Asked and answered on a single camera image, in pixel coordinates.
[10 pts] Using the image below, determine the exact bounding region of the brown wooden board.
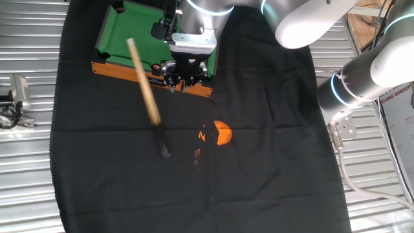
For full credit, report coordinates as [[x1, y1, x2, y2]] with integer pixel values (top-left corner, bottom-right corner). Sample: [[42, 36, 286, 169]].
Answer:
[[345, 0, 397, 52]]

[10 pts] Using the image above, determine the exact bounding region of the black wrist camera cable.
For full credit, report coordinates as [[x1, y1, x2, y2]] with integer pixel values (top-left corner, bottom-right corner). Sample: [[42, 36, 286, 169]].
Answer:
[[150, 0, 180, 45]]

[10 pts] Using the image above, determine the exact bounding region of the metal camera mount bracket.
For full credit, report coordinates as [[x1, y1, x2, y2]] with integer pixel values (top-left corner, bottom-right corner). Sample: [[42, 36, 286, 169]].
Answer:
[[0, 115, 36, 131]]

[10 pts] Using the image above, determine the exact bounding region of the black external camera cable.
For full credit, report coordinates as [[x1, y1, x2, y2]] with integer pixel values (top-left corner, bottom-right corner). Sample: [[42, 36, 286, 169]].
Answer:
[[0, 95, 24, 130]]

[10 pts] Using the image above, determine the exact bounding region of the black cloth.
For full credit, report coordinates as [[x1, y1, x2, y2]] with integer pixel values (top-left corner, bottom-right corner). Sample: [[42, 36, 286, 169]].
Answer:
[[49, 0, 353, 233]]

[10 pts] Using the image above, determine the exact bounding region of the silver finned external camera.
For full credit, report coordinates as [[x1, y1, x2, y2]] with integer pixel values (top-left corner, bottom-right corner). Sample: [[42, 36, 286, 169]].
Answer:
[[9, 73, 32, 110]]

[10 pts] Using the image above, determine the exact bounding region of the white printed sign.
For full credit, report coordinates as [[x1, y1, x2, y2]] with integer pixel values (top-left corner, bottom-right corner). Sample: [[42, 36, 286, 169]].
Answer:
[[377, 80, 414, 195]]

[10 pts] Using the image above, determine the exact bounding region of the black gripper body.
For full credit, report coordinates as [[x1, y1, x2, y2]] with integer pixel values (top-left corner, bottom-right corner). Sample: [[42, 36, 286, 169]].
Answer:
[[174, 53, 204, 82]]

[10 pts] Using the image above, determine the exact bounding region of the mini green pool table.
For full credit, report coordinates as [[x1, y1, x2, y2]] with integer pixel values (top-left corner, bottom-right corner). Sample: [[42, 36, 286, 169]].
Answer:
[[91, 0, 221, 98]]

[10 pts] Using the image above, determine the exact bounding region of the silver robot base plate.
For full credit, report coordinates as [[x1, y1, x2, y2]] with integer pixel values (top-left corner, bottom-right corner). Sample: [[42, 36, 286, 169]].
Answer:
[[327, 111, 358, 142]]

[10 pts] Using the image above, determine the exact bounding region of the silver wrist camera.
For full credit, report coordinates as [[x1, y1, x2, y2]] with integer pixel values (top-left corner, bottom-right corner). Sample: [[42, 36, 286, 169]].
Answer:
[[168, 28, 217, 55]]

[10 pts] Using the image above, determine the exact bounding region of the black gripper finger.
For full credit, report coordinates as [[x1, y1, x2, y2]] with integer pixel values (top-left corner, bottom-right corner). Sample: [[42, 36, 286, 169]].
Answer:
[[160, 60, 182, 94], [184, 61, 210, 90]]

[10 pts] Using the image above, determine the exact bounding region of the grey base cable with connector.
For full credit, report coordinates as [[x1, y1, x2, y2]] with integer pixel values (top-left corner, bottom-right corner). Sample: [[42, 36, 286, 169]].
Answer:
[[327, 122, 414, 212]]

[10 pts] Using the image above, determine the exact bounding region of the thin white cable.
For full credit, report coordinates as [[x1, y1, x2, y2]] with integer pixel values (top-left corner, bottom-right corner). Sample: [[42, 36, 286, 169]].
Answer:
[[374, 98, 414, 205]]

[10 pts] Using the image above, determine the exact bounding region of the white metal bar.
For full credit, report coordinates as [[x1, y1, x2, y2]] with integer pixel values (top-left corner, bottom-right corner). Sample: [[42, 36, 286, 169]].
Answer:
[[347, 6, 393, 19]]

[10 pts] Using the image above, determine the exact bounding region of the wooden pool cue black butt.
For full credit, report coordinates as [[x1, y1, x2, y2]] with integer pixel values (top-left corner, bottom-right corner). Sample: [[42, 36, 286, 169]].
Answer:
[[125, 38, 171, 159]]

